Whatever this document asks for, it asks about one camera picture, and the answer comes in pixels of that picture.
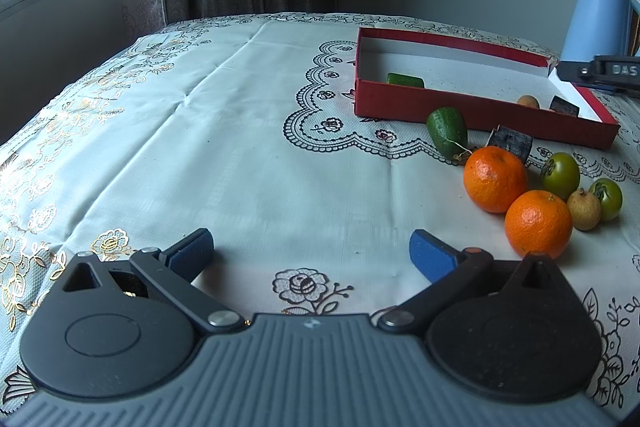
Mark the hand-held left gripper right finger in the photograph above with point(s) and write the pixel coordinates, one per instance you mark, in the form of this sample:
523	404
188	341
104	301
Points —
432	254

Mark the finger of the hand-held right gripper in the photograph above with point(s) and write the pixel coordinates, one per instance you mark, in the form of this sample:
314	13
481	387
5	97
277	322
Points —
575	71

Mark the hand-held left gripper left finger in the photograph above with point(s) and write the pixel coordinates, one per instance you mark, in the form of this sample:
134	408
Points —
192	252

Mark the orange mandarin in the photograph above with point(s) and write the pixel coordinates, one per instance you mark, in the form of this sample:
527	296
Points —
537	223
495	178

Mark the green tomato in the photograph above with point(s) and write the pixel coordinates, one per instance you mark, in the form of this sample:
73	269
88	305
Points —
560	174
606	198

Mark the red cardboard box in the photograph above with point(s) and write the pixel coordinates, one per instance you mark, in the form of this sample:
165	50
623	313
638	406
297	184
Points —
450	104

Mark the tan longan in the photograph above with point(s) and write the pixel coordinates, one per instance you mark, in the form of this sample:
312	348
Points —
583	208
528	101

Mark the light blue electric kettle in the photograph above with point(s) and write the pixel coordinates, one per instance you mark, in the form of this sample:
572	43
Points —
595	19

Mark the white embroidered tablecloth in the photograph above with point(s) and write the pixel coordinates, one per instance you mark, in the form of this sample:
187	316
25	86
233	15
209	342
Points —
200	157

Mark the green cucumber piece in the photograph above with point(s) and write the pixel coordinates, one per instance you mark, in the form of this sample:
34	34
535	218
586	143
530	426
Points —
405	80
447	132

